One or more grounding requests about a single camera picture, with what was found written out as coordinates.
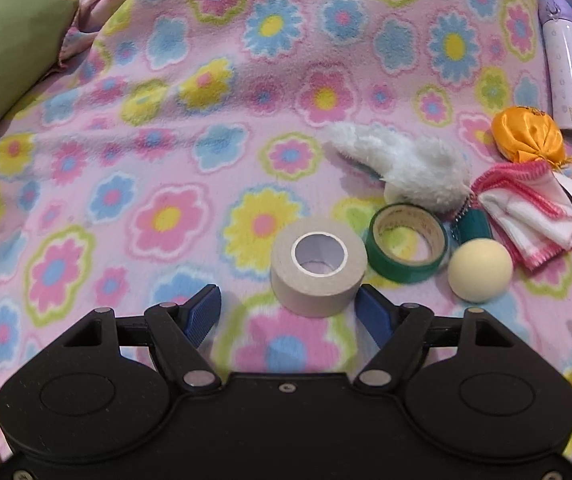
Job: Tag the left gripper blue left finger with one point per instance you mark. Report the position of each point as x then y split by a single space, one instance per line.
191 321

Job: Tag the pink floral fleece blanket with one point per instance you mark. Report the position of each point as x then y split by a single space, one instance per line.
175 138

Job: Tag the teal keychain tag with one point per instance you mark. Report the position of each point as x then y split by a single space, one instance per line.
471 224

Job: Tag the pink white cloth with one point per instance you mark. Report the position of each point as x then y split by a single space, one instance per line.
530 205

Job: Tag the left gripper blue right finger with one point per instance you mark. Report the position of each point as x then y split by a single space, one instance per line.
381 318

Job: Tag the lavender white water bottle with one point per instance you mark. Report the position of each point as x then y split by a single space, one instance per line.
556 22

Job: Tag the cream foam ball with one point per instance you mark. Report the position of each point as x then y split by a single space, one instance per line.
480 270

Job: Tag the white fluffy plush toy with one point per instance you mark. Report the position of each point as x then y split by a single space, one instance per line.
424 171

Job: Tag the beige tape roll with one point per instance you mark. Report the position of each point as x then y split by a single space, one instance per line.
317 266

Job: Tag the green tape roll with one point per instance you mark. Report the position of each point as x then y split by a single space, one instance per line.
406 244

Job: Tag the orange satin pouch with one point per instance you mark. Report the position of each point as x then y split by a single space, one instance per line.
526 134

